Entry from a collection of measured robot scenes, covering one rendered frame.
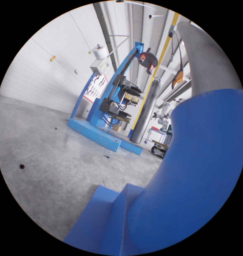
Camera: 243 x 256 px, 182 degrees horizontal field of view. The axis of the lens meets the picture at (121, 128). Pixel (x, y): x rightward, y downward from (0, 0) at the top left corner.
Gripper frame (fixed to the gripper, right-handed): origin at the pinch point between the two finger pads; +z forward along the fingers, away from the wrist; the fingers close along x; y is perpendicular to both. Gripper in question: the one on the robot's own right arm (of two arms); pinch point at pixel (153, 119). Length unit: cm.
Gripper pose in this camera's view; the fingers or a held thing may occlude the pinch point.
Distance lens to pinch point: 194.3
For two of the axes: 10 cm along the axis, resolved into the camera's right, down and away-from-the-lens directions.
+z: -6.5, 7.2, -2.6
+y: 6.1, 6.9, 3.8
